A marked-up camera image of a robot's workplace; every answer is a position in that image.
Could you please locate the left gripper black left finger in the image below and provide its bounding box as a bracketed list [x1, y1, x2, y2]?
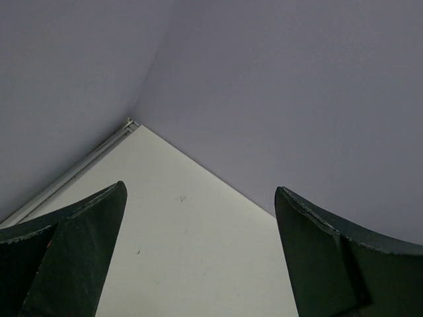
[1, 181, 128, 316]

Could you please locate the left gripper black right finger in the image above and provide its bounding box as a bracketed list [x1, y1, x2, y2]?
[274, 187, 422, 316]

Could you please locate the aluminium frame rail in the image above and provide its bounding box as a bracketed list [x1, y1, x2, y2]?
[1, 118, 139, 229]

